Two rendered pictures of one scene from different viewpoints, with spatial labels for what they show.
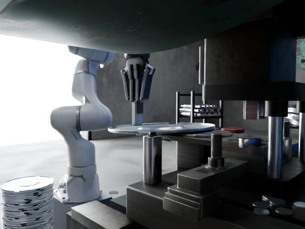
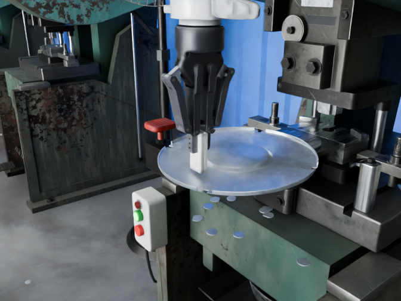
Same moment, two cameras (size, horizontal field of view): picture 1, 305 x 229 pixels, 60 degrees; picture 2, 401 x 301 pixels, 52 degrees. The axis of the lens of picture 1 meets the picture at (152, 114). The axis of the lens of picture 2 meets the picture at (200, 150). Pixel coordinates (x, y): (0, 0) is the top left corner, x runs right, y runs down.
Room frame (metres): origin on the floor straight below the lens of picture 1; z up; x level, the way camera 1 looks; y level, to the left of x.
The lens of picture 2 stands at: (0.70, 0.68, 1.07)
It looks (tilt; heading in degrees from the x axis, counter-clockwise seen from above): 22 degrees down; 277
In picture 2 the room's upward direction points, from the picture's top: straight up
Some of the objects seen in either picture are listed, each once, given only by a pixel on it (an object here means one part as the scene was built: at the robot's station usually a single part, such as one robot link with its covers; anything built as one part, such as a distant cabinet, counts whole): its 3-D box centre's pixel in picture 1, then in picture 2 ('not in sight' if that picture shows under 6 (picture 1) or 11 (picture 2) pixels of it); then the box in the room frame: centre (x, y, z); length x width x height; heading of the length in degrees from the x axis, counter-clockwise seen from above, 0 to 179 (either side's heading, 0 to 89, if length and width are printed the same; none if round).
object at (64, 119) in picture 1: (72, 134); not in sight; (1.09, 0.33, 0.71); 0.18 x 0.11 x 0.25; 97
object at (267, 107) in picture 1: (262, 99); (334, 92); (0.53, -0.22, 0.86); 0.20 x 0.16 x 0.05; 135
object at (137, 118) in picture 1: (138, 113); (200, 150); (0.78, 0.04, 0.82); 0.03 x 0.01 x 0.07; 135
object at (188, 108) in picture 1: (198, 131); not in sight; (3.16, -0.55, 0.47); 0.46 x 0.43 x 0.95; 25
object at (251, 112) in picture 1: (254, 110); (329, 104); (0.54, -0.21, 0.84); 0.05 x 0.03 x 0.04; 135
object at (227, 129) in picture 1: (232, 138); (160, 135); (0.93, -0.28, 0.72); 0.07 x 0.06 x 0.08; 45
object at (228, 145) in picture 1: (255, 150); (326, 139); (0.53, -0.21, 0.76); 0.15 x 0.09 x 0.05; 135
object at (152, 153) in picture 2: not in sight; (166, 176); (0.91, -0.27, 0.62); 0.10 x 0.06 x 0.20; 135
